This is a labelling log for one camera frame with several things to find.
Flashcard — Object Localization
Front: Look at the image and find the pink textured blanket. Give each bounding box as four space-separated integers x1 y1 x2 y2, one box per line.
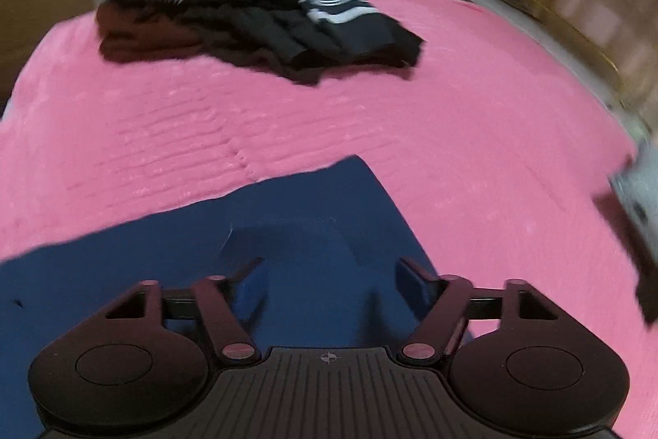
0 0 658 439

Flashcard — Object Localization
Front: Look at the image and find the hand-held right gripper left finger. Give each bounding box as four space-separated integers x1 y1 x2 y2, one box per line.
105 256 269 364

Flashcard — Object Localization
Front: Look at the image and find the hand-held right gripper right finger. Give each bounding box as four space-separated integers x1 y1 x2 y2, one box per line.
393 256 559 364

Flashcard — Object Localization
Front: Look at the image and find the grey and black object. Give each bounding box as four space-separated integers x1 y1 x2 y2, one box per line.
592 143 658 332

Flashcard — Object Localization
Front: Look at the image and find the dark brown garment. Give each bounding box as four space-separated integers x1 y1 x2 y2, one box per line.
97 1 206 63

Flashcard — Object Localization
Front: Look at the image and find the navy blue garment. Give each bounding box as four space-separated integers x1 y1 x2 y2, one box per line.
0 154 475 439

